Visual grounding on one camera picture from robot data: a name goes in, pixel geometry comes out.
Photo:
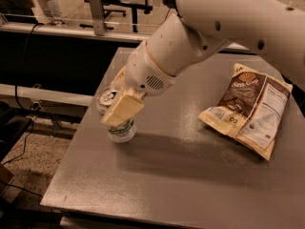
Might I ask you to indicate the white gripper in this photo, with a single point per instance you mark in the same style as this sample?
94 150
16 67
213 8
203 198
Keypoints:
143 70

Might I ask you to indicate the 7up soda can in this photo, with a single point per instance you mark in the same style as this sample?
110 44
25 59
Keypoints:
125 131

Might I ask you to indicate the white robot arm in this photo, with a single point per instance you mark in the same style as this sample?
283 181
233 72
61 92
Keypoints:
199 29

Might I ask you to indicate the brown chip bag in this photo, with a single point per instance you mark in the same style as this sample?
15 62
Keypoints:
251 110

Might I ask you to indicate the white horizontal rail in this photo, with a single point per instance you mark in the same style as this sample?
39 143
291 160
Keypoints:
48 95

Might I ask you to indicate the left metal bracket post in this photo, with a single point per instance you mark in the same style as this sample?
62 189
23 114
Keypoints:
97 14

